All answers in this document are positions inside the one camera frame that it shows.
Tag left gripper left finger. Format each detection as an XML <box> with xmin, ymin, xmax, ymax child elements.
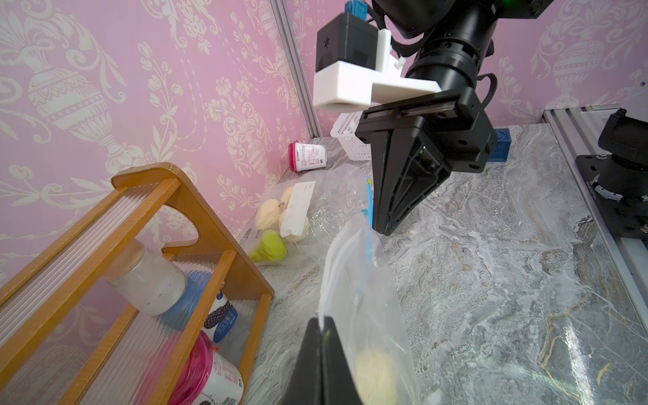
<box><xmin>281</xmin><ymin>317</ymin><xmax>327</xmax><ymax>405</ymax></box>

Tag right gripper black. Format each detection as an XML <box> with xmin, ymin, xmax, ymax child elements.
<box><xmin>355</xmin><ymin>87</ymin><xmax>498</xmax><ymax>236</ymax></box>

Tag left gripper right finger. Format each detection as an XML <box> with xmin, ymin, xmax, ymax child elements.
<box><xmin>322</xmin><ymin>317</ymin><xmax>362</xmax><ymax>405</ymax></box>

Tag clear zip-top bag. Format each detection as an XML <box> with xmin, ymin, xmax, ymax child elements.
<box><xmin>317</xmin><ymin>214</ymin><xmax>420</xmax><ymax>404</ymax></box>
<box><xmin>244</xmin><ymin>164</ymin><xmax>371</xmax><ymax>265</ymax></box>

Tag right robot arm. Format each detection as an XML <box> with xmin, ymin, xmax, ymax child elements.
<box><xmin>356</xmin><ymin>0</ymin><xmax>550</xmax><ymax>236</ymax></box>

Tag green pear in far bag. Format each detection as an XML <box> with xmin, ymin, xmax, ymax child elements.
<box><xmin>249</xmin><ymin>229</ymin><xmax>288</xmax><ymax>263</ymax></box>

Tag white plastic basket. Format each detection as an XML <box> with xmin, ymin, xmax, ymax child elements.
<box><xmin>330</xmin><ymin>111</ymin><xmax>371</xmax><ymax>161</ymax></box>

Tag blue cube block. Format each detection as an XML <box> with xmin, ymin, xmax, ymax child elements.
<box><xmin>489</xmin><ymin>128</ymin><xmax>511</xmax><ymax>163</ymax></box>

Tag pink lid cup on shelf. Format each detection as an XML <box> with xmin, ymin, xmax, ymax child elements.
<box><xmin>168</xmin><ymin>332</ymin><xmax>244</xmax><ymax>405</ymax></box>

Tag pink lid yogurt cup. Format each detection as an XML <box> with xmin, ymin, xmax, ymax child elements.
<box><xmin>288</xmin><ymin>141</ymin><xmax>327</xmax><ymax>173</ymax></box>

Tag wooden shelf rack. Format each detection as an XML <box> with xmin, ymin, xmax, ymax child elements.
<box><xmin>1</xmin><ymin>163</ymin><xmax>274</xmax><ymax>404</ymax></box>

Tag blue white bottle on shelf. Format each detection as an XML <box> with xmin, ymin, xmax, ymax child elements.
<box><xmin>104</xmin><ymin>241</ymin><xmax>213</xmax><ymax>331</ymax></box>

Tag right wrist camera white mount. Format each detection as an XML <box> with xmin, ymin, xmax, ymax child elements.
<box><xmin>312</xmin><ymin>1</ymin><xmax>441</xmax><ymax>113</ymax></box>

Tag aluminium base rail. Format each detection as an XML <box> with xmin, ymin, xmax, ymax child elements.
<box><xmin>543</xmin><ymin>106</ymin><xmax>647</xmax><ymax>323</ymax></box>

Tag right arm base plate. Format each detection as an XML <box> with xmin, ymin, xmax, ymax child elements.
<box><xmin>575</xmin><ymin>108</ymin><xmax>647</xmax><ymax>241</ymax></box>

